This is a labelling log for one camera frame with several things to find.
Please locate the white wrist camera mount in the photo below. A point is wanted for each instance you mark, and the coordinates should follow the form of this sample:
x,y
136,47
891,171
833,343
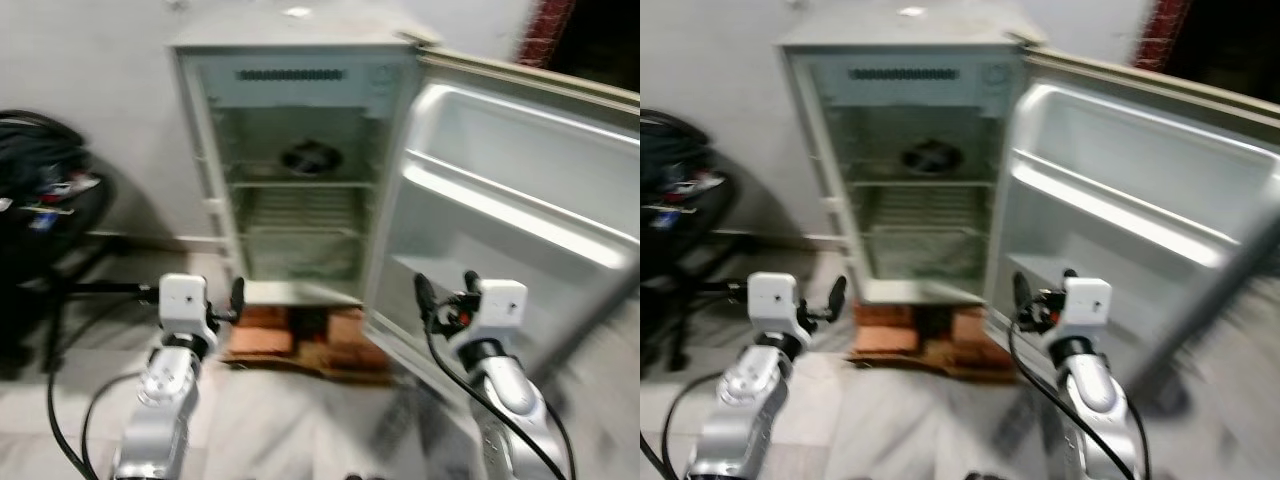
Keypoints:
x,y
772,300
1085,303
185,303
495,308

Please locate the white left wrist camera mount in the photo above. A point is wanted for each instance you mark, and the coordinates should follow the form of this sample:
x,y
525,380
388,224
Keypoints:
x,y
772,300
185,303

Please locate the red brick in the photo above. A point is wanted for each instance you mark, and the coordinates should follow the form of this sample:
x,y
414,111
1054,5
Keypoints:
x,y
888,328
262,330
972,335
350,335

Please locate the brown wooden board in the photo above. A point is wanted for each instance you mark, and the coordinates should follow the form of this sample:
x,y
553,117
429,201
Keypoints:
x,y
310,365
935,365

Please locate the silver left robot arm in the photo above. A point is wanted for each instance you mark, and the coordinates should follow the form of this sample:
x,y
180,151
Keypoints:
x,y
740,410
160,410

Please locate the white fridge door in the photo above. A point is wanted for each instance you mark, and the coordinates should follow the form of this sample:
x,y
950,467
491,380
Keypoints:
x,y
1120,200
500,200

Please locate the small white fridge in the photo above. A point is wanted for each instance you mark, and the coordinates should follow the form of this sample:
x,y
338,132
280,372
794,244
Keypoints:
x,y
300,60
910,60

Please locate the grey pole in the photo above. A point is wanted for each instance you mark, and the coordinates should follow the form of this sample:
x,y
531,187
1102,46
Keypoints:
x,y
1210,300

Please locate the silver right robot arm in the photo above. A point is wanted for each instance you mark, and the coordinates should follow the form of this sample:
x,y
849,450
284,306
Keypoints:
x,y
510,400
1092,395

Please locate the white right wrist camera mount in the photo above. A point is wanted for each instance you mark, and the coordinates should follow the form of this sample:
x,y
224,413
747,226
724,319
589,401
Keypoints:
x,y
495,308
1085,303

